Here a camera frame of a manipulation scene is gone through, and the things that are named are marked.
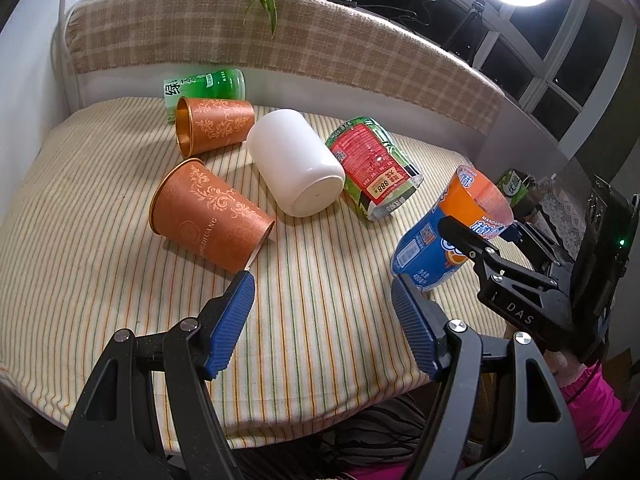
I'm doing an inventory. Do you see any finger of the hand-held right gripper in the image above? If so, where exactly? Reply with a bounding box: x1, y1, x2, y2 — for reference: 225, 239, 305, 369
438, 215, 576, 346
507, 220, 568, 276

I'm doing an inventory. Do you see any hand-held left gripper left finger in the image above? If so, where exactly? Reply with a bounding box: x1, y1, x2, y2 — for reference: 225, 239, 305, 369
57, 270, 257, 480

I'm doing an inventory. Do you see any beige plaid blanket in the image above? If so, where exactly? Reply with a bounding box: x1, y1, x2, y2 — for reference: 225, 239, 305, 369
67, 0, 506, 137

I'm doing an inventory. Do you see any green drink carton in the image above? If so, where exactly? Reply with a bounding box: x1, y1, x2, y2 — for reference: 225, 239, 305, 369
497, 167, 535, 222

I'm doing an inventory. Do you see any blue orange drink cup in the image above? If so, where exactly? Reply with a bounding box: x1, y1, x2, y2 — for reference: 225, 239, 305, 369
391, 164, 516, 295

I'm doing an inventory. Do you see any white cup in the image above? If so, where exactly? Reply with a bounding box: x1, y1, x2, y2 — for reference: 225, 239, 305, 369
246, 109, 347, 218

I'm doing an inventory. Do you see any black light tripod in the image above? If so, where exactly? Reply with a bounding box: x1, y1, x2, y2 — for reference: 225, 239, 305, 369
444, 0, 490, 57

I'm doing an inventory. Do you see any small orange patterned cup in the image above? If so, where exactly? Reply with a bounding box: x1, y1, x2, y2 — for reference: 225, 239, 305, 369
174, 96, 257, 159

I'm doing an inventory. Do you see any white window frame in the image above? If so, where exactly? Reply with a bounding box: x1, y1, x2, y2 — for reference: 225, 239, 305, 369
340, 0, 640, 148

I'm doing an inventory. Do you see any large orange patterned cup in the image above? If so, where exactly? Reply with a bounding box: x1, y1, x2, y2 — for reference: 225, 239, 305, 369
150, 158, 277, 275

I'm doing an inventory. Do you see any green snack packet red label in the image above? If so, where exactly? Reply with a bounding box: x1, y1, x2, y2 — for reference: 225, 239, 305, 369
325, 117, 425, 223

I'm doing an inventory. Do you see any person's pink clothing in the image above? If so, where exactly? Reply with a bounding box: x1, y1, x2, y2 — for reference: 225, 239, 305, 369
547, 352, 640, 458

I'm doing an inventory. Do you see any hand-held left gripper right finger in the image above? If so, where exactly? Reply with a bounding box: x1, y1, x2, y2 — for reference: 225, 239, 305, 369
390, 276, 588, 480

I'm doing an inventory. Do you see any green plastic bottle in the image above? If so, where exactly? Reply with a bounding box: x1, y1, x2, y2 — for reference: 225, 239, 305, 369
164, 68, 247, 123

